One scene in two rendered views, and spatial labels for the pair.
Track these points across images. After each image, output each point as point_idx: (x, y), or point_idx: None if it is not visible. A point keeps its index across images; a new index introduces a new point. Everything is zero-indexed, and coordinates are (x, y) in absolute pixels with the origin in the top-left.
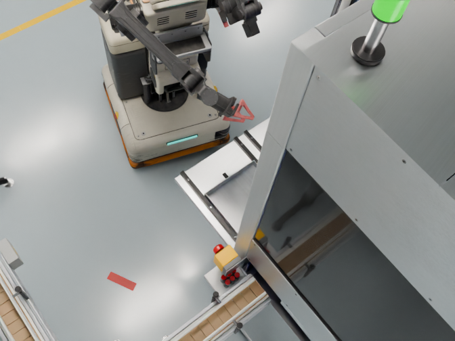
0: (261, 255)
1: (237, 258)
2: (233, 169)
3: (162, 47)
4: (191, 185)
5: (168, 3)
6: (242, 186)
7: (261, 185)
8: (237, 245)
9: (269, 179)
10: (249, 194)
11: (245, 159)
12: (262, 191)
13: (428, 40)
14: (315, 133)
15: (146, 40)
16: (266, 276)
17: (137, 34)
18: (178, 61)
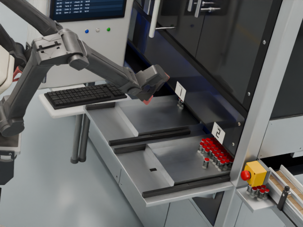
0: (278, 125)
1: (259, 161)
2: (147, 162)
3: (113, 62)
4: (161, 190)
5: (11, 75)
6: (167, 162)
7: (291, 36)
8: (248, 158)
9: (301, 18)
10: (275, 65)
11: (138, 153)
12: (291, 42)
13: None
14: None
15: (107, 62)
16: (280, 146)
17: (102, 61)
18: (122, 68)
